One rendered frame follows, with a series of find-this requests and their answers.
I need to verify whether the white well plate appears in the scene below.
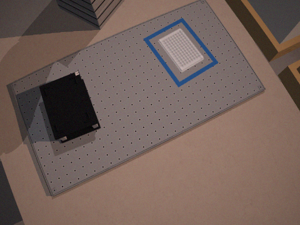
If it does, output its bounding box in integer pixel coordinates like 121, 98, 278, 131
158, 28, 204, 73

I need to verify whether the blue tape rectangle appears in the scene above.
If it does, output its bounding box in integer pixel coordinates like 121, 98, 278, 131
143, 18, 219, 87

